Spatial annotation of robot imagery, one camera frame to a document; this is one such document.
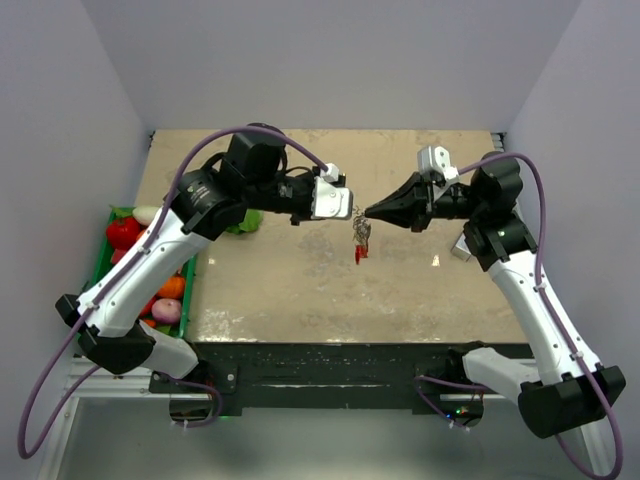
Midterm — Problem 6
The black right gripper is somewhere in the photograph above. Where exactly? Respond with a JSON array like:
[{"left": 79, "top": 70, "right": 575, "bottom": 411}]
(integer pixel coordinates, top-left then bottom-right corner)
[{"left": 366, "top": 170, "right": 486, "bottom": 233}]

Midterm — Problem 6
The key bunch with red carabiner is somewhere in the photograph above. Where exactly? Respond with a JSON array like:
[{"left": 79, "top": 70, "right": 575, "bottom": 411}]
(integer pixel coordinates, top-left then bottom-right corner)
[{"left": 352, "top": 207, "right": 372, "bottom": 265}]

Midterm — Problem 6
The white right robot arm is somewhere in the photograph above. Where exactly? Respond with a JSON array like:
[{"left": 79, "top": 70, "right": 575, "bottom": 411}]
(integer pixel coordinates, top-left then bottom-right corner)
[{"left": 364, "top": 147, "right": 626, "bottom": 438}]

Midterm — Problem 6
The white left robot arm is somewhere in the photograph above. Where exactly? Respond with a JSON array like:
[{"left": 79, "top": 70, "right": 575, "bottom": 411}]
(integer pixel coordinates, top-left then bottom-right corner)
[{"left": 56, "top": 124, "right": 351, "bottom": 392}]

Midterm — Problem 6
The green lettuce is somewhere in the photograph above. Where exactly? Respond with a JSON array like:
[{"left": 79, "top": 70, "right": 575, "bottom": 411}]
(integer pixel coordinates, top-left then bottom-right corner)
[{"left": 226, "top": 209, "right": 264, "bottom": 235}]

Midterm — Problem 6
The white toy radish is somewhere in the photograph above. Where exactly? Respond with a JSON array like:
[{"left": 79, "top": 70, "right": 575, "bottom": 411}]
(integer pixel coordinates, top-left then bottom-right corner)
[{"left": 132, "top": 206, "right": 160, "bottom": 227}]

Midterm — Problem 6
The orange toy pumpkin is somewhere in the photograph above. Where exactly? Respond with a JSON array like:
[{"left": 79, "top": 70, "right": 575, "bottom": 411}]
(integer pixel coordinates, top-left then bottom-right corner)
[{"left": 157, "top": 275, "right": 186, "bottom": 300}]

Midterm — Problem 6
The pink toy onion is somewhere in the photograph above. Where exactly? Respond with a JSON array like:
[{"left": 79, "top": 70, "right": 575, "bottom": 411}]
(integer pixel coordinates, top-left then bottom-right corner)
[{"left": 151, "top": 298, "right": 182, "bottom": 325}]

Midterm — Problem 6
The red toy tomato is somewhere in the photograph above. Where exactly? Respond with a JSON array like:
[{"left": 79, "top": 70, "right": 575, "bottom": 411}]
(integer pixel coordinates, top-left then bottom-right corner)
[{"left": 105, "top": 216, "right": 141, "bottom": 250}]

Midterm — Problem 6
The red box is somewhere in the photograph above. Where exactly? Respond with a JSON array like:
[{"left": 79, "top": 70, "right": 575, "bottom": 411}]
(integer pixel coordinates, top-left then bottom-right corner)
[{"left": 110, "top": 249, "right": 127, "bottom": 265}]

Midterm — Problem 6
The green plastic basket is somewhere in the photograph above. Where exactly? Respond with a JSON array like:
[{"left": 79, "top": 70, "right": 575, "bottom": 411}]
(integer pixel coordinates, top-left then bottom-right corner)
[{"left": 76, "top": 207, "right": 204, "bottom": 338}]

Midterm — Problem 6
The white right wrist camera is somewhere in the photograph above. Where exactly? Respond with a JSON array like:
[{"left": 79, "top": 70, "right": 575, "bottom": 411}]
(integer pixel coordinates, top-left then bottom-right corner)
[{"left": 417, "top": 146, "right": 460, "bottom": 188}]

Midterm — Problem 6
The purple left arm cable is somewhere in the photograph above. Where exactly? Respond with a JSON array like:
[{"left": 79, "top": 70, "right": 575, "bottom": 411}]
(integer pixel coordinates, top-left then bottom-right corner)
[{"left": 17, "top": 125, "right": 341, "bottom": 459}]

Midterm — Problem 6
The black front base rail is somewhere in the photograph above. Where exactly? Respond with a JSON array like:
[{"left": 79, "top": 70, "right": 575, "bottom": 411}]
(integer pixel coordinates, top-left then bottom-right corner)
[{"left": 150, "top": 343, "right": 476, "bottom": 416}]

